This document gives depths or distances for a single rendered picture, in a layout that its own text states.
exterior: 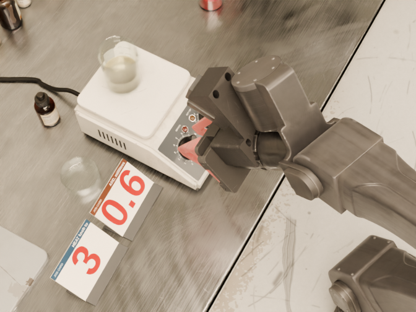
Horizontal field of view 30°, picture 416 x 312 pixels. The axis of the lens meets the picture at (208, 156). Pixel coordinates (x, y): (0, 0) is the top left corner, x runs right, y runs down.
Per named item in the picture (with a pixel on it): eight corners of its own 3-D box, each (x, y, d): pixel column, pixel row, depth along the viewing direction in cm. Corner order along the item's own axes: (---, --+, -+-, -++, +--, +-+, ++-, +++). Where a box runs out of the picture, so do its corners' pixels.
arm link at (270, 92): (207, 91, 81) (269, 109, 71) (268, 46, 83) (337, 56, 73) (255, 177, 86) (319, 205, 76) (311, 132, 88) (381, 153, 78)
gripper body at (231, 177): (192, 159, 88) (236, 162, 83) (236, 92, 92) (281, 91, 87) (225, 193, 92) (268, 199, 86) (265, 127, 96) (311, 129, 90)
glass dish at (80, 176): (104, 163, 111) (101, 156, 109) (98, 199, 109) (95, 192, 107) (65, 161, 112) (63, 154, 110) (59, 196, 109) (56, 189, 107)
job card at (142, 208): (163, 187, 109) (161, 175, 106) (132, 241, 106) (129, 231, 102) (125, 171, 111) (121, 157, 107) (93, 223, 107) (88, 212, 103)
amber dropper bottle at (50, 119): (35, 119, 115) (24, 95, 109) (49, 106, 116) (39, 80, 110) (49, 130, 114) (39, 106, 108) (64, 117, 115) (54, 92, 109)
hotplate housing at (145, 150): (243, 124, 114) (244, 95, 106) (198, 195, 109) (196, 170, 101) (116, 62, 119) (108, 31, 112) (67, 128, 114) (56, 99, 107)
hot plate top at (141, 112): (194, 75, 108) (193, 72, 107) (148, 142, 104) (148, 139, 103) (121, 41, 111) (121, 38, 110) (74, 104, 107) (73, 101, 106)
